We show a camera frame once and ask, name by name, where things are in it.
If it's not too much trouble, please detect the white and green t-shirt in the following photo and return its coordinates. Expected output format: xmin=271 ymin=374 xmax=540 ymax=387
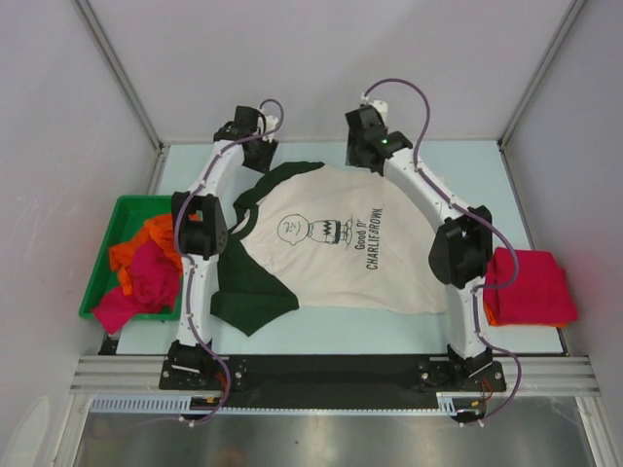
xmin=210 ymin=162 xmax=447 ymax=336

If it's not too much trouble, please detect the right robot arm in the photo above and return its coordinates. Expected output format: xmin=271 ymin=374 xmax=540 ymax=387
xmin=346 ymin=104 xmax=493 ymax=390

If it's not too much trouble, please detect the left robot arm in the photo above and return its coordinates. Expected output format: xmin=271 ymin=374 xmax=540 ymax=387
xmin=167 ymin=98 xmax=284 ymax=389

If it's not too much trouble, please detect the orange t-shirt in bin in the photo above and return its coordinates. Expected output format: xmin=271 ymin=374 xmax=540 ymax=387
xmin=108 ymin=214 xmax=182 ymax=296

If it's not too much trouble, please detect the green plastic bin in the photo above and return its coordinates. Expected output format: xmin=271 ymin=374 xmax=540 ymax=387
xmin=79 ymin=195 xmax=171 ymax=320

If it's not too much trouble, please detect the pink t-shirt in bin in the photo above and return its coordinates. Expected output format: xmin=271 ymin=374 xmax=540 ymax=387
xmin=92 ymin=239 xmax=182 ymax=334

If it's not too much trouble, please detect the folded orange t-shirt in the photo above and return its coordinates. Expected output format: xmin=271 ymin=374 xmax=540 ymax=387
xmin=483 ymin=302 xmax=567 ymax=328

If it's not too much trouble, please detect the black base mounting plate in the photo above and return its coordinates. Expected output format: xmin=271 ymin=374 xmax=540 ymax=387
xmin=159 ymin=354 xmax=506 ymax=408

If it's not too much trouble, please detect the folded pink t-shirt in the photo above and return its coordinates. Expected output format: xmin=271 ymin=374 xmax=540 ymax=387
xmin=484 ymin=247 xmax=578 ymax=326

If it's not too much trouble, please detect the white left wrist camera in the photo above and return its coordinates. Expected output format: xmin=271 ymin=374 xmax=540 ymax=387
xmin=257 ymin=110 xmax=280 ymax=142

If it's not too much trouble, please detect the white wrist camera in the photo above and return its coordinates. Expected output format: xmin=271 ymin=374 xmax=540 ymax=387
xmin=257 ymin=110 xmax=280 ymax=142
xmin=360 ymin=96 xmax=388 ymax=121

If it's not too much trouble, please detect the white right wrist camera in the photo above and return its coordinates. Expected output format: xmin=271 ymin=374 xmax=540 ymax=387
xmin=360 ymin=96 xmax=388 ymax=121

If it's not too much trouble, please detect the left aluminium corner post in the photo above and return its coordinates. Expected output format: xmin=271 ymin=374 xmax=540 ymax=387
xmin=71 ymin=0 xmax=165 ymax=153

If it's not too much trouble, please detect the aluminium corner post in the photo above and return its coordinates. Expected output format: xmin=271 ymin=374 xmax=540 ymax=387
xmin=71 ymin=0 xmax=165 ymax=153
xmin=497 ymin=0 xmax=589 ymax=152

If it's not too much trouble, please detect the right aluminium corner post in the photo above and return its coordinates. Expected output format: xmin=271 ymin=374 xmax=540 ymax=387
xmin=497 ymin=0 xmax=589 ymax=152

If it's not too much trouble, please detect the slotted cable duct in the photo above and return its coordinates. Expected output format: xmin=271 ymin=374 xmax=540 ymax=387
xmin=90 ymin=394 xmax=482 ymax=419

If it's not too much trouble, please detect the aluminium frame rail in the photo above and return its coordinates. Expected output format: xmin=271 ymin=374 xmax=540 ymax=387
xmin=69 ymin=355 xmax=600 ymax=397

